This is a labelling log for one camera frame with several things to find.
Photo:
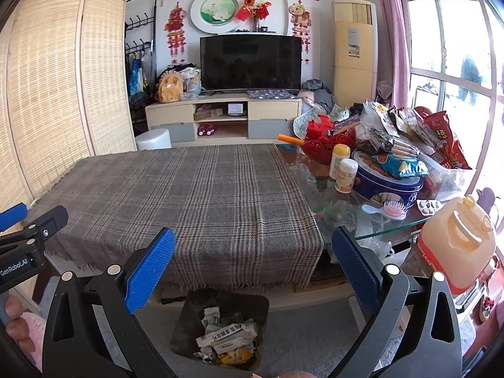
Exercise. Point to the clear plastic storage box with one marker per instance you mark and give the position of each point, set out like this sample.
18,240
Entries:
449,181

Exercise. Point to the red snack bag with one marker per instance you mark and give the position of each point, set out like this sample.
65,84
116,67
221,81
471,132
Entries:
445,138

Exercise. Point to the orange plastic jug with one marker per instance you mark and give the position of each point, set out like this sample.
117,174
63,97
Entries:
456,244

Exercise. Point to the dark grey bin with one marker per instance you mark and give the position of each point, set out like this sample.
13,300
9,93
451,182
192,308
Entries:
185,330

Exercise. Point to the bamboo folding screen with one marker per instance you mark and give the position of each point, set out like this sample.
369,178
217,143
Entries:
59,86

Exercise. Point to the pink curtain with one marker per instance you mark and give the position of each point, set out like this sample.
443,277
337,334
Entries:
390,39

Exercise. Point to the cream standing air conditioner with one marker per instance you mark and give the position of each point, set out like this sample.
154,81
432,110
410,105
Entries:
352,75

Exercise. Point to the dark blue box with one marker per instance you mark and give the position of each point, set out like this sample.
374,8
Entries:
346,125

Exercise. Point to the pile of clothes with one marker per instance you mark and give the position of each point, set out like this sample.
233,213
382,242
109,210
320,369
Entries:
317,94

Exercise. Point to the clear plastic bag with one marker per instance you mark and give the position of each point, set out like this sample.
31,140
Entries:
366,228

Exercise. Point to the pink hairbrush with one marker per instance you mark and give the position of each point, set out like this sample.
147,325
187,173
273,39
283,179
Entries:
388,209

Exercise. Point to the pile of snack packets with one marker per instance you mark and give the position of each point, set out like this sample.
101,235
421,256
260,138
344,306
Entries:
388,130

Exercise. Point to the dark floral folded cloth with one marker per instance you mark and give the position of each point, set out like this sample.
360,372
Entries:
273,94

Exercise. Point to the blue round cookie tin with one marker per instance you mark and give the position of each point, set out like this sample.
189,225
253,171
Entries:
378,193

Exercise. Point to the red hanging ornament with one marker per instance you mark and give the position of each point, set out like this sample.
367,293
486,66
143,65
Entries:
300,23
176,27

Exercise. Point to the black coat rack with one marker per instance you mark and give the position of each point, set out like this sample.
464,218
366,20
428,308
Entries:
143,31

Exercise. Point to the yellow plush backpack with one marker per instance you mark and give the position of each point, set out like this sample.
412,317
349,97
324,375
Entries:
169,88

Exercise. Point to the white wrapper black print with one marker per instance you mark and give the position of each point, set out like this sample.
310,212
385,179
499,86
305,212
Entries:
211,317

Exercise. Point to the cream television cabinet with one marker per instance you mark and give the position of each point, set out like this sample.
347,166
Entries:
169,112

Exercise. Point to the yellow wrapper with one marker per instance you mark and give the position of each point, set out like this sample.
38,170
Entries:
234,357

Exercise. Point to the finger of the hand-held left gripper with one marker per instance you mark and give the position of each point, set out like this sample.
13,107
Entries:
12,217
49,222

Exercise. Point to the person's left hand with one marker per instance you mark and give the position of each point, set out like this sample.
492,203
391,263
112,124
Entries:
15,323

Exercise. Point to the round framed wall painting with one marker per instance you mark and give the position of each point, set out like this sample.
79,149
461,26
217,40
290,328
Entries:
217,10

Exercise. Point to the red plastic basket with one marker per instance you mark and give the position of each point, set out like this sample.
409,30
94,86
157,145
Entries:
325,147

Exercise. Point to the black flat television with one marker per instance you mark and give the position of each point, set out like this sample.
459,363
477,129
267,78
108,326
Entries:
251,63

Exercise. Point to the white medicine box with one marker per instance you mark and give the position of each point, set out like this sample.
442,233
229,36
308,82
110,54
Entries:
228,334

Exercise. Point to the sunflower vase decoration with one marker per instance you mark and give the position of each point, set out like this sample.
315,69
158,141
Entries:
254,12

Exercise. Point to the grey plaid tablecloth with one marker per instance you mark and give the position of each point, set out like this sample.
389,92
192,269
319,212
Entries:
189,201

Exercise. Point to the white round stool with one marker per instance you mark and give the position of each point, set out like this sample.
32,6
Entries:
153,139

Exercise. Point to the cardboard box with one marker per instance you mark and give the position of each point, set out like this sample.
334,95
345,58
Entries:
205,115

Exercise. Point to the silver blister pack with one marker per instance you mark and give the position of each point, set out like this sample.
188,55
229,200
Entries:
429,206

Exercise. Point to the green floral cloth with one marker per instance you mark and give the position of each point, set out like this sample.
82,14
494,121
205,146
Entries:
303,124

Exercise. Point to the blue snack bag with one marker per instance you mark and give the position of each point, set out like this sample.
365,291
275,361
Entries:
405,165

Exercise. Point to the red slipper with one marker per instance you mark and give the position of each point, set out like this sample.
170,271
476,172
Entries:
487,309

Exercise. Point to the small white box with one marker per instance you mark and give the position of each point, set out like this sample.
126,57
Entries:
236,108

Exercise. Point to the window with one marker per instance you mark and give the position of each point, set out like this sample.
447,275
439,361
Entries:
441,55

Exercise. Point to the grey plush toy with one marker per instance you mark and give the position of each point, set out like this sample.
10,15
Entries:
191,89

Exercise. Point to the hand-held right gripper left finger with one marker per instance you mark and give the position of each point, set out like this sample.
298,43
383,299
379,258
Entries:
151,267

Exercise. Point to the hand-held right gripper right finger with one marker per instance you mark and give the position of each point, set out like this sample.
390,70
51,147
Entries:
356,267

